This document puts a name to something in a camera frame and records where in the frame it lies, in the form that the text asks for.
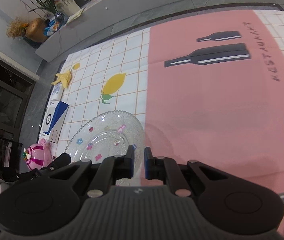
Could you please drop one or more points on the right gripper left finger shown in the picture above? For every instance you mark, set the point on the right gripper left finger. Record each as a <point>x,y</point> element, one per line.
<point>105,174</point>

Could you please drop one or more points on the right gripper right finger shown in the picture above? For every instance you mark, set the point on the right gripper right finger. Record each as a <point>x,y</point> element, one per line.
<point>168,171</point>

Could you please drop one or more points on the clear glass flower plate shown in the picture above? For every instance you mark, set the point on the clear glass flower plate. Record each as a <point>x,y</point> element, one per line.
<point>110,134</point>

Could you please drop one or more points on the pink toy pot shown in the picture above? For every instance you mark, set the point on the pink toy pot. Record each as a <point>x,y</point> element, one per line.
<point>37,155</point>

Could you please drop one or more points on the white blue box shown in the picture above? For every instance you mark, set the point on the white blue box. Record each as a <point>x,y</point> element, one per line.
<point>53,120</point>

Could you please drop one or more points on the white tube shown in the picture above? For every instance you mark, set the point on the white tube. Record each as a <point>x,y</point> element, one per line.
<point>57,92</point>

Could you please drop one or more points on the checked lemon tablecloth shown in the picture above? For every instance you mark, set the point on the checked lemon tablecloth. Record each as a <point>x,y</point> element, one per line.
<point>109,76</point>

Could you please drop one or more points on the pink restaurant placemat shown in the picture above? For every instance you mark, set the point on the pink restaurant placemat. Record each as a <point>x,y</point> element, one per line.
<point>215,93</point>

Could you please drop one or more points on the blue snack bag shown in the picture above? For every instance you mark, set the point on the blue snack bag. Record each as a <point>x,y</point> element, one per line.
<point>53,27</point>

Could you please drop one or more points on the gold vase dried flowers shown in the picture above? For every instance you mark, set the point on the gold vase dried flowers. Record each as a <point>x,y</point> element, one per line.
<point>33,30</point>

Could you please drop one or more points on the dark blue vase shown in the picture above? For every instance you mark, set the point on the dark blue vase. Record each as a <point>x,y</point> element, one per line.
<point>61,17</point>

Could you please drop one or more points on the white potted plant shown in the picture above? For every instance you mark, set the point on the white potted plant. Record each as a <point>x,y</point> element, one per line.
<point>51,7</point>

